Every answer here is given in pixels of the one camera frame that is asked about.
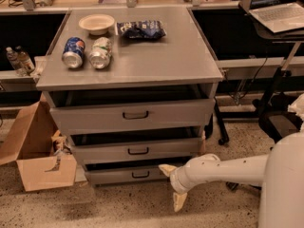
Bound grey drawer cabinet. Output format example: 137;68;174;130
36;6;224;187

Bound blue pepsi can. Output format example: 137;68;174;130
62;37;86;68

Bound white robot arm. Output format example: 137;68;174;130
159;132;304;228

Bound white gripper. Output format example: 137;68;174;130
159;154;220;212

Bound white paper bowl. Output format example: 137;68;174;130
79;14;115;35

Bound grey top drawer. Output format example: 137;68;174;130
50;85;214;136

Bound clear water bottle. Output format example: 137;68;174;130
6;47;28;77

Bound black rolling laptop stand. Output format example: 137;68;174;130
214;0;304;146

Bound grey middle drawer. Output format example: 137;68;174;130
71;126;201;164

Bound grey bottom drawer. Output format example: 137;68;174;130
84;156;196;186

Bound blue chip bag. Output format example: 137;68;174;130
116;20;166;39

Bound black office chair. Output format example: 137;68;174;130
258;93;303;143

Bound grey drawer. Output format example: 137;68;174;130
84;156;196;186
50;85;214;136
71;126;201;164

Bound black hanging cable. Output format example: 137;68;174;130
223;56;269;102

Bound open cardboard box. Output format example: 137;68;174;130
0;97;77;192

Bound brown drink bottle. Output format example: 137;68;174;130
16;46;35;74

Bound silver laptop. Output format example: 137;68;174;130
249;0;304;33

